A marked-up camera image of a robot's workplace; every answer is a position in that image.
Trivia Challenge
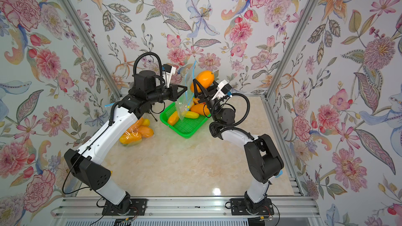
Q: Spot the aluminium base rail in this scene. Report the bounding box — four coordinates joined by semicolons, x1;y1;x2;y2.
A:
50;196;320;219

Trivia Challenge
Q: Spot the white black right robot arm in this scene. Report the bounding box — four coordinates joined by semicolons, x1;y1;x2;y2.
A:
193;79;284;211

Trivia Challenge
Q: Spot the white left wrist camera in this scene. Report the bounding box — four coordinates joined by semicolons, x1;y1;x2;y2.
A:
162;64;176;88

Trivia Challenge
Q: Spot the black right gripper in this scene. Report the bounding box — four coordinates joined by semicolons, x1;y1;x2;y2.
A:
199;78;225;126

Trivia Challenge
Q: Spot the large orange mango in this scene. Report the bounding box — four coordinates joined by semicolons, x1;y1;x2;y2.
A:
126;118;154;139

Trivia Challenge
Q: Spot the blue cylinder cap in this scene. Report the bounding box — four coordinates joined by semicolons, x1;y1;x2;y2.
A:
275;170;283;178

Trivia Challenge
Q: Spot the green plastic basket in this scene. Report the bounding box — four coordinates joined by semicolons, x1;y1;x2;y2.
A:
160;103;208;139

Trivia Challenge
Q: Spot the orange mango front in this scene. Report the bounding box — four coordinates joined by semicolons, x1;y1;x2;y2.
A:
190;104;210;117

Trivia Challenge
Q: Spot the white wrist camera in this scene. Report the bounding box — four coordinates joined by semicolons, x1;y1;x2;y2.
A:
162;64;176;88
213;80;232;100

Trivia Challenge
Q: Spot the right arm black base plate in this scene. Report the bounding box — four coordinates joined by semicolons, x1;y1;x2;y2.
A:
229;198;275;216

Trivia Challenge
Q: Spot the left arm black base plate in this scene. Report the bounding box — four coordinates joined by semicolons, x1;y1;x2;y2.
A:
102;198;148;217

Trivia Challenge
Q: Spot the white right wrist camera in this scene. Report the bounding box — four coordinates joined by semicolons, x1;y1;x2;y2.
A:
213;80;232;100

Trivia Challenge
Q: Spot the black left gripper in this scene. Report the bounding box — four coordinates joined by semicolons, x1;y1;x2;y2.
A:
146;83;188;105

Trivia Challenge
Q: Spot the clear zip-top bag blue zipper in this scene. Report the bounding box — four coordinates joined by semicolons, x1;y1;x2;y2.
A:
100;103;154;146

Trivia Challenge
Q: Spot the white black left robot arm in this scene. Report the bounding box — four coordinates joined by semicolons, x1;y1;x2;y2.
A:
64;52;187;214

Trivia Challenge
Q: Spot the yellow crumpled mango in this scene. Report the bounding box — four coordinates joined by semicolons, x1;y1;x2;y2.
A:
182;111;200;119

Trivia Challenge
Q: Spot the orange mango back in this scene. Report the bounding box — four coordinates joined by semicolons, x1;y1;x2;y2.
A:
190;70;215;92

